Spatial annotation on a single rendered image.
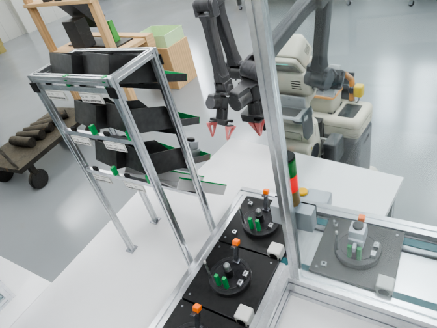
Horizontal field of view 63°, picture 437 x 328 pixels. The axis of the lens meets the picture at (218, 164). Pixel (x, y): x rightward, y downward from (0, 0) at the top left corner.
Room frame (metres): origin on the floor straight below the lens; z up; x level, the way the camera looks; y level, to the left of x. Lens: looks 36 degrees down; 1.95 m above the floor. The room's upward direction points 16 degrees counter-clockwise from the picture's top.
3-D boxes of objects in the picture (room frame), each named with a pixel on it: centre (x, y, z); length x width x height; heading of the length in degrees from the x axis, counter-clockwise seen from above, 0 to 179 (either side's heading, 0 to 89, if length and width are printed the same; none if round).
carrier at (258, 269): (0.71, 0.06, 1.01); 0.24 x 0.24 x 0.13; 51
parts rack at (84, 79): (1.03, 0.27, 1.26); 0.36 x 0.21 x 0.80; 51
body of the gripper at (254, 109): (1.08, -0.18, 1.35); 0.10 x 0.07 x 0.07; 51
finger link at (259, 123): (1.09, -0.17, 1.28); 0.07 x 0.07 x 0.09; 51
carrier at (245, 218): (0.90, -0.09, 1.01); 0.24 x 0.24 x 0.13; 51
